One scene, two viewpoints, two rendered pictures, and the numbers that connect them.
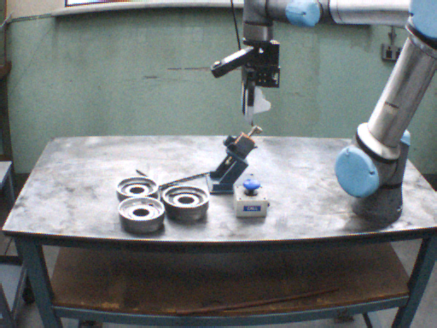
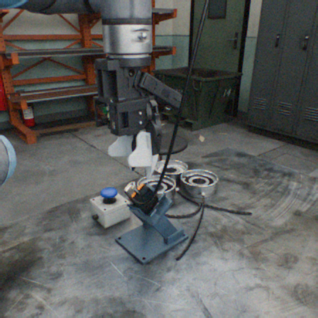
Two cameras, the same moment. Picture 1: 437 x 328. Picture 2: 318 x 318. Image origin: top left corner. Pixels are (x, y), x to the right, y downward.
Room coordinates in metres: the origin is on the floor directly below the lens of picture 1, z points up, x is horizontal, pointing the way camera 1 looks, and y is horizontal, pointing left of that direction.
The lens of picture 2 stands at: (1.63, -0.32, 1.22)
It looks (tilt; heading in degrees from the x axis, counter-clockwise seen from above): 25 degrees down; 146
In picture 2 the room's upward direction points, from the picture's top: straight up
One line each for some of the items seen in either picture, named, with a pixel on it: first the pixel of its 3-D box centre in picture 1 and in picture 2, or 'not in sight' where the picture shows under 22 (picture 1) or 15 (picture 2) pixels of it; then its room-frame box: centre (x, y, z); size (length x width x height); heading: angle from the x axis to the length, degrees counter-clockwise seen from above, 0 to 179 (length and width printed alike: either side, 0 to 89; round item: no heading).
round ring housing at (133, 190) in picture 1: (136, 193); (199, 183); (1.07, 0.19, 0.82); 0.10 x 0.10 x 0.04
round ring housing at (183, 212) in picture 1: (185, 203); (156, 189); (1.03, 0.07, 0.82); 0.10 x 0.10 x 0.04
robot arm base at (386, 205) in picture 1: (381, 191); not in sight; (1.07, -0.42, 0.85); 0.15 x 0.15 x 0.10
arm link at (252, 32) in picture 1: (258, 32); (128, 42); (1.19, -0.08, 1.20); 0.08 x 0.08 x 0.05
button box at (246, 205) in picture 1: (253, 201); (108, 208); (1.05, -0.08, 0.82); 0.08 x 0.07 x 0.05; 95
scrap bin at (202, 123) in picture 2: not in sight; (194, 97); (-1.60, 2.41, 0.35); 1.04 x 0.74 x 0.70; 5
